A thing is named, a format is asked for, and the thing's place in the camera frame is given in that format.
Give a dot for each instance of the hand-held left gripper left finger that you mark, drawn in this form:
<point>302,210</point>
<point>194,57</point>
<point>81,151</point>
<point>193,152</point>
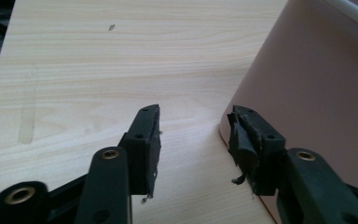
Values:
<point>143,149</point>

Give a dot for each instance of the pink plastic storage box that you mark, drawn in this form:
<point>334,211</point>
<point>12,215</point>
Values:
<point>310,93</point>

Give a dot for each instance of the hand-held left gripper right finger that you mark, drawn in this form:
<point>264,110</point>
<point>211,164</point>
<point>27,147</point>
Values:
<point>261,146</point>

